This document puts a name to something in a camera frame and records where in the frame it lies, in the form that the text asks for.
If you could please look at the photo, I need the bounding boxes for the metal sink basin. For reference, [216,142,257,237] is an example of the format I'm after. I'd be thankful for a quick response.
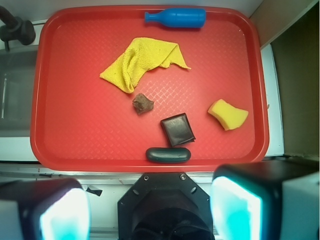
[0,46,38,137]

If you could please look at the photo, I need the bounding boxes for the brown rock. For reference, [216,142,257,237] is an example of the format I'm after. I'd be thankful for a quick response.
[132,93,154,115]

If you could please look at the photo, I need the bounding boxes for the blue plastic bottle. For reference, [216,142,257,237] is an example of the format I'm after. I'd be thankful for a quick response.
[144,8,207,29]

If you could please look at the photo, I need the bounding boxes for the dark green oval sponge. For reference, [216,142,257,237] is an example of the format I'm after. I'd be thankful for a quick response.
[145,147,191,164]

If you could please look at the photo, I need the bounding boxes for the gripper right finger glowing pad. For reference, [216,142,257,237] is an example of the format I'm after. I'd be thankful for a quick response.
[209,159,320,240]

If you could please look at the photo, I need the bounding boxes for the dark faucet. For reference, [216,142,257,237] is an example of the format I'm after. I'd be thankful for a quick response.
[0,6,36,52]

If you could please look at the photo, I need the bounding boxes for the dark brown square pouch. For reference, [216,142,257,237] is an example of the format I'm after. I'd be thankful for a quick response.
[160,113,196,147]

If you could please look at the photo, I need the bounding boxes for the yellow cloth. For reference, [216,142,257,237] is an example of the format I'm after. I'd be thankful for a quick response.
[99,37,190,94]

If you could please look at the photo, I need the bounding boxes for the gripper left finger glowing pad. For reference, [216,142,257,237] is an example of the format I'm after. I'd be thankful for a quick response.
[0,178,91,240]

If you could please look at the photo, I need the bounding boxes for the red plastic tray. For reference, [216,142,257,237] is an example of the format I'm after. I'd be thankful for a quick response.
[30,5,269,173]

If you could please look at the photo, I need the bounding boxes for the yellow sponge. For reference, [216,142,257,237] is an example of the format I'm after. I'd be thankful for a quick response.
[207,99,249,131]

